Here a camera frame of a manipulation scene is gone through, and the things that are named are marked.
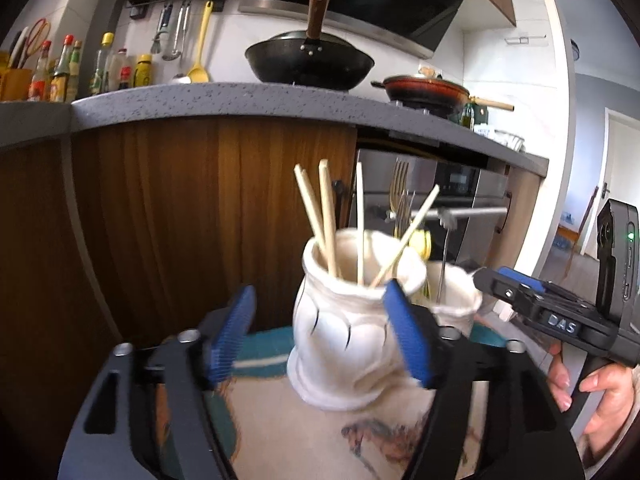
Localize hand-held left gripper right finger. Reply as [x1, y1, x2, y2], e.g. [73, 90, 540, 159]
[382, 279, 586, 480]

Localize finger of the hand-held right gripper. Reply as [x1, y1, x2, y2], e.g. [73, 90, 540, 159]
[472, 266, 533, 311]
[497, 267, 566, 301]

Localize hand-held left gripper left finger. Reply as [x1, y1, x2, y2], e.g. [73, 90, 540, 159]
[57, 284, 258, 480]

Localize small white ceramic utensil jar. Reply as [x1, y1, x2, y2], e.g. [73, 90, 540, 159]
[425, 260, 483, 341]

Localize large white ceramic utensil jar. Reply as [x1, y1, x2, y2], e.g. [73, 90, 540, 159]
[286, 227, 438, 412]

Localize green-yellow handled utensil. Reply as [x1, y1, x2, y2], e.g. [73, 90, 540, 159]
[410, 230, 432, 261]

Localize person's right hand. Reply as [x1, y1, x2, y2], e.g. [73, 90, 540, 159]
[546, 341, 637, 466]

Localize wooden chair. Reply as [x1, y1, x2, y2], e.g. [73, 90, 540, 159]
[565, 185, 601, 281]

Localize white door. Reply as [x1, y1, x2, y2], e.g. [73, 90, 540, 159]
[597, 107, 640, 261]

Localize silver fork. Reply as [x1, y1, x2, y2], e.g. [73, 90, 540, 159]
[400, 189, 417, 233]

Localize white dish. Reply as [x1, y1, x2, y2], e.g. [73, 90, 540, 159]
[475, 125, 526, 152]

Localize gold fork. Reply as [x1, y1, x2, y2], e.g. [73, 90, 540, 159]
[389, 159, 410, 241]

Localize wooden kitchen counter cabinet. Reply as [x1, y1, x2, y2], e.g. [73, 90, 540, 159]
[0, 82, 550, 480]

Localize steel built-in oven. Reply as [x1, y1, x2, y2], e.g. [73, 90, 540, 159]
[356, 147, 513, 271]

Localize red frying pan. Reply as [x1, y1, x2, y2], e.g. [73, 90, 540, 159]
[371, 75, 515, 116]

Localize yellow slotted spoon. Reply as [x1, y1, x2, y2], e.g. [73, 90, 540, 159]
[186, 1, 215, 83]

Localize steel skimmer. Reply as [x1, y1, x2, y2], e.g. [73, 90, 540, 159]
[161, 2, 187, 61]

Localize row of condiment bottles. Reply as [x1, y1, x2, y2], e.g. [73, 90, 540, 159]
[27, 32, 153, 103]

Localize silver utensil handle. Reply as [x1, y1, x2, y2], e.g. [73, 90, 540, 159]
[436, 227, 451, 303]

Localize black wok with wooden handle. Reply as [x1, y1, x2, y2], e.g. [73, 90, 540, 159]
[245, 0, 376, 92]

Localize red-handled scissors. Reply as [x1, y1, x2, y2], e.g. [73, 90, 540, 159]
[22, 19, 51, 68]

